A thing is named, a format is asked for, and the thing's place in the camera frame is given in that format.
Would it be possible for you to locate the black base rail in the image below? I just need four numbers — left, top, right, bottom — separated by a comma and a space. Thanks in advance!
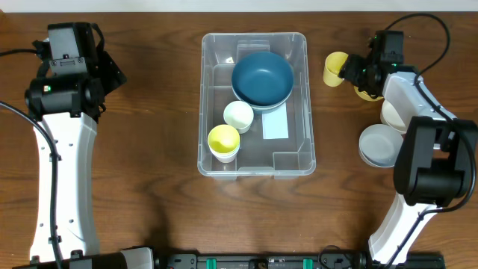
164, 250, 445, 269

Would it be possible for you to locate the dark blue bowl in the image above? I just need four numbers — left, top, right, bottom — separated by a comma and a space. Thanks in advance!
232, 52, 294, 106
232, 88, 293, 114

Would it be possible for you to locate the cream cup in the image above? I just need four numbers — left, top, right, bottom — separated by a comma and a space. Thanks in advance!
223, 101, 254, 134

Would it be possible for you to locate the yellow cup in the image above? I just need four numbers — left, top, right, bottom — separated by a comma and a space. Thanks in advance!
323, 52, 348, 87
208, 124, 240, 154

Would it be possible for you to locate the grey small bowl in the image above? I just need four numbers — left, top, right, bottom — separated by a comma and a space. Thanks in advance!
358, 124, 403, 168

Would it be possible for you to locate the yellow small bowl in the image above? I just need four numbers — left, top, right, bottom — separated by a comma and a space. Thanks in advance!
353, 86, 383, 102

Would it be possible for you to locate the white small bowl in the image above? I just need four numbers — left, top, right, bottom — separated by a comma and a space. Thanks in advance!
380, 100, 407, 135

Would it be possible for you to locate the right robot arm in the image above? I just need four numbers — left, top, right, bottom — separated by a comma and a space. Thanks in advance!
338, 30, 477, 268

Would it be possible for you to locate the clear plastic storage bin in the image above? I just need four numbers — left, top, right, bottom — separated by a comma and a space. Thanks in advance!
197, 32, 317, 179

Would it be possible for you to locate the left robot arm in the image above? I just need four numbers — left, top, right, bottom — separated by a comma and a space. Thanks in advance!
25, 22, 155, 268

